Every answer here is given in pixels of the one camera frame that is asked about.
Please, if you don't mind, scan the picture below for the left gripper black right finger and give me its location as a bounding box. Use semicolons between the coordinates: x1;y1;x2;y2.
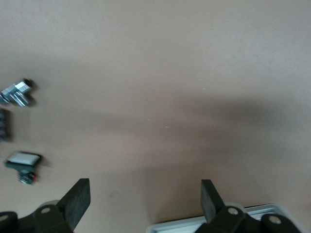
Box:
197;179;259;233

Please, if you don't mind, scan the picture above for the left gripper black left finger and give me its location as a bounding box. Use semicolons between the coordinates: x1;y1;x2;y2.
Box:
18;178;91;233

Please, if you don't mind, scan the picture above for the white drawer cabinet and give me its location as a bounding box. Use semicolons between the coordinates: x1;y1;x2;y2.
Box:
146;203;305;233

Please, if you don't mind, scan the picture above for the black white-capped push button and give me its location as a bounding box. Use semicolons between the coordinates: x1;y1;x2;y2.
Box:
4;150;43;186

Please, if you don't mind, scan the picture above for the dark brown terminal block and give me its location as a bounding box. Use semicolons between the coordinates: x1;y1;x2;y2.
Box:
0;108;12;143

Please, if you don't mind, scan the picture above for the silver metal fitting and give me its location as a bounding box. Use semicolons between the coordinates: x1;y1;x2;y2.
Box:
0;78;35;108

